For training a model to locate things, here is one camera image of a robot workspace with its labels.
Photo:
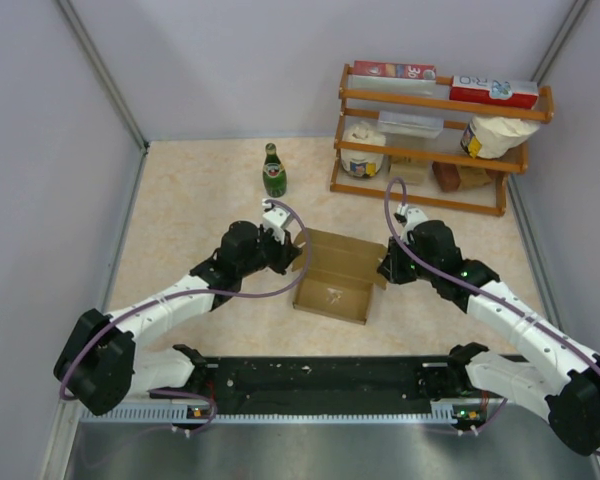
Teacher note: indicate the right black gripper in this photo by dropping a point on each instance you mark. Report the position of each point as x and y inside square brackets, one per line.
[390, 268]

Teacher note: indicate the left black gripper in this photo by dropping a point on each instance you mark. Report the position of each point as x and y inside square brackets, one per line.
[285, 253]

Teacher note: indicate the brown cardboard box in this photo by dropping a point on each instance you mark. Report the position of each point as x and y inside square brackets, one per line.
[342, 275]

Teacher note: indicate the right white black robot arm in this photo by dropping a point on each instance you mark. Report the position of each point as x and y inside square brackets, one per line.
[558, 379]

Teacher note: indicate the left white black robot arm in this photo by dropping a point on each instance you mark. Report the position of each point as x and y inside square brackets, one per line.
[104, 362]

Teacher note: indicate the red foil box left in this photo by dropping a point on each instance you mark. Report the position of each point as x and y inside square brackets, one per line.
[391, 71]

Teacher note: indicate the red white box right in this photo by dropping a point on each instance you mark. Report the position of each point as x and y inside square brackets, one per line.
[483, 90]

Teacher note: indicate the green glass bottle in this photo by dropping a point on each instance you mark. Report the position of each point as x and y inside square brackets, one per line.
[274, 174]

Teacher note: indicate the tan cardboard block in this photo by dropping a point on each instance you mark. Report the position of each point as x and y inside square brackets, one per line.
[412, 171]

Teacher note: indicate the brown brick block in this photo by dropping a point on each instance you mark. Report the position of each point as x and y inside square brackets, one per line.
[447, 176]

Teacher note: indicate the white bag left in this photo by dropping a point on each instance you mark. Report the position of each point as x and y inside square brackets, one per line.
[360, 163]

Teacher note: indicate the crumpled brown paper bag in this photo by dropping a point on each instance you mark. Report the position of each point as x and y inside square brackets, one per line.
[474, 177]

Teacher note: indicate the wooden shelf rack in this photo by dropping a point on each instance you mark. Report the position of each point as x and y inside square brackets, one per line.
[364, 105]

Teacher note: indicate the clear plastic container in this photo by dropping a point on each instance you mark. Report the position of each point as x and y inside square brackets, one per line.
[409, 125]

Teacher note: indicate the large white bag right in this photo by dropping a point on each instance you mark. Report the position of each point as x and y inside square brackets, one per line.
[491, 137]

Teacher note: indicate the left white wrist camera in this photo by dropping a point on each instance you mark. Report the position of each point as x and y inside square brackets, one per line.
[276, 219]

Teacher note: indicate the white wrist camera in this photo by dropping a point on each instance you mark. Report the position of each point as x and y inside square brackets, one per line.
[409, 217]
[276, 219]

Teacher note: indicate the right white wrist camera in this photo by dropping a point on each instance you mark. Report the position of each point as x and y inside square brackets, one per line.
[409, 217]

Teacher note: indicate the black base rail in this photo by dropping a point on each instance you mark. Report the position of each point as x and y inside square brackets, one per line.
[328, 385]

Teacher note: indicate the aluminium corner frame post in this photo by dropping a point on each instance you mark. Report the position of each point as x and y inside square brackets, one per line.
[100, 71]

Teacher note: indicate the right aluminium frame post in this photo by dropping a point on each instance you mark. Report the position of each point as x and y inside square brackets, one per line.
[567, 29]

